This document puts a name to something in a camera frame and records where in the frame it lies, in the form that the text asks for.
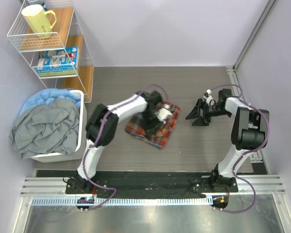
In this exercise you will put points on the plaid flannel shirt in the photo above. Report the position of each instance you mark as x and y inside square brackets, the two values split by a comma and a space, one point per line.
[160, 139]

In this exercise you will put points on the aluminium frame rail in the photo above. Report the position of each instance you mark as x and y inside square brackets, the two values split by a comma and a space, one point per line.
[263, 184]

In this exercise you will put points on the white laundry basket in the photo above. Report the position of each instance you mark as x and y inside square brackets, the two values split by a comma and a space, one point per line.
[80, 149]

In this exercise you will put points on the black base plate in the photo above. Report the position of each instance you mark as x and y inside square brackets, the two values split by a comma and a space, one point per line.
[150, 185]

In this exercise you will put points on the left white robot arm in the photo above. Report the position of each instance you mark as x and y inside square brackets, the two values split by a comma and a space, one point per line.
[102, 125]

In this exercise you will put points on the white wire shelf rack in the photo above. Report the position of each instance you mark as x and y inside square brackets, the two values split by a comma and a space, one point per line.
[66, 33]

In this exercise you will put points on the light blue shirt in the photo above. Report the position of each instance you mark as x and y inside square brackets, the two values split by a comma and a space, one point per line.
[47, 96]

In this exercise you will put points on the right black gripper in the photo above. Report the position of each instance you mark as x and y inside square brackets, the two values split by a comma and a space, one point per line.
[202, 121]

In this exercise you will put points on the blue picture box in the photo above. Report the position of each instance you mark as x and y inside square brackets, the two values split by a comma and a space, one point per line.
[58, 62]

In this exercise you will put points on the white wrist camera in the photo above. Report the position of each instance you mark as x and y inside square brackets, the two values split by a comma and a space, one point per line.
[164, 113]
[208, 98]

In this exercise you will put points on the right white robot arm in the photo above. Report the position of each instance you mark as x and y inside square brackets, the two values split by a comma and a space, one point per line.
[249, 134]

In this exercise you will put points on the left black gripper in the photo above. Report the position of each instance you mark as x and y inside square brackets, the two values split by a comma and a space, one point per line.
[151, 129]

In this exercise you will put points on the grey shirt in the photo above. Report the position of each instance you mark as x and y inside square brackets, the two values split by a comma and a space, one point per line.
[47, 129]

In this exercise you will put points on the yellow mug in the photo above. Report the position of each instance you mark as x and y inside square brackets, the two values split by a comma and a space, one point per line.
[40, 21]

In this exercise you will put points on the white slotted cable duct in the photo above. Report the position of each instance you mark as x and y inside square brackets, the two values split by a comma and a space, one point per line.
[84, 201]

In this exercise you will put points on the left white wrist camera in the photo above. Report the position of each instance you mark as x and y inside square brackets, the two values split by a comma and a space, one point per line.
[164, 113]

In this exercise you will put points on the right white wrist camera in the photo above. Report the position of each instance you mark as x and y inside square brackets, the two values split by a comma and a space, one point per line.
[208, 98]

